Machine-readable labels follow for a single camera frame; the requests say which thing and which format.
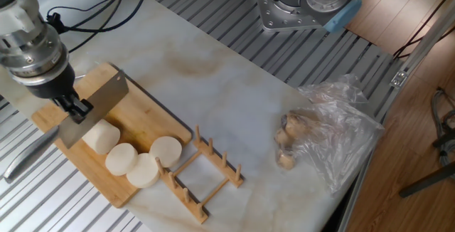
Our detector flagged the black cable with metal plug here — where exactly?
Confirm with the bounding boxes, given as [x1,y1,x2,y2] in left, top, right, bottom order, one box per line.
[67,0,149,54]

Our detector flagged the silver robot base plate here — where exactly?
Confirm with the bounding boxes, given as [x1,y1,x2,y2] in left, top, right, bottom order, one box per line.
[254,0,333,33]

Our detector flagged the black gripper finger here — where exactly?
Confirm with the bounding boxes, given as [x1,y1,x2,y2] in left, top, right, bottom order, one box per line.
[50,93,78,111]
[64,97,95,125]

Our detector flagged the aluminium frame rail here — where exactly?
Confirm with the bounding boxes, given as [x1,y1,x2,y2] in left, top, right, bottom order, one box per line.
[336,0,455,232]

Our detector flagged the black floor cable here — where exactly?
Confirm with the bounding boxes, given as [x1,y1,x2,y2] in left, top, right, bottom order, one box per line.
[392,0,455,60]

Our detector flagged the black cable with clip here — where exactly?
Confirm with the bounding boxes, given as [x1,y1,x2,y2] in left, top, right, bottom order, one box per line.
[45,0,135,34]

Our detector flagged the wooden cutting board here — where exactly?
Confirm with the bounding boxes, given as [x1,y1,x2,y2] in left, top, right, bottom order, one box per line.
[31,63,193,209]

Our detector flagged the round white radish slice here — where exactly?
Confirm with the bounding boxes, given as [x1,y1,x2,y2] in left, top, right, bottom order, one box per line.
[126,152,161,189]
[105,142,139,177]
[149,135,183,169]

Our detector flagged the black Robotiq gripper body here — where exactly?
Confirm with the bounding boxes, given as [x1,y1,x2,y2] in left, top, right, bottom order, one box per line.
[23,62,78,100]

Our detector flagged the clear plastic bag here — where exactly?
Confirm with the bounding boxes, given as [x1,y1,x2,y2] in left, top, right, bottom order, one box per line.
[275,73,387,194]

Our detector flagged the black stand leg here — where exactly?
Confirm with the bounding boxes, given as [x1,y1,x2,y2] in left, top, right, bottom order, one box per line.
[397,160,455,199]

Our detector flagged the white marble slab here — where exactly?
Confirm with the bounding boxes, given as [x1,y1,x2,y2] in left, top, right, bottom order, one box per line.
[0,0,378,232]

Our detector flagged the grey cable bundle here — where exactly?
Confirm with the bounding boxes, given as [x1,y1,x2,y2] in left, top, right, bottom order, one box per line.
[429,88,455,167]

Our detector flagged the silver wrist coupling ring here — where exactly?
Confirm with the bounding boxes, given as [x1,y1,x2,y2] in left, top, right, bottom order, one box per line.
[0,23,70,86]

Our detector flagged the steel cleaver knife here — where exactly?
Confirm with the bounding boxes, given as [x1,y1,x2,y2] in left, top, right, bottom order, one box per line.
[2,70,130,185]

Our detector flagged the wooden peg rack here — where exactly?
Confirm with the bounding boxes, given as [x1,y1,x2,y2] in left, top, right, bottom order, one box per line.
[155,124,245,225]

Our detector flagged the silver corner bracket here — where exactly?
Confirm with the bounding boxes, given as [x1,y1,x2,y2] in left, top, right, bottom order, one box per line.
[390,70,408,89]

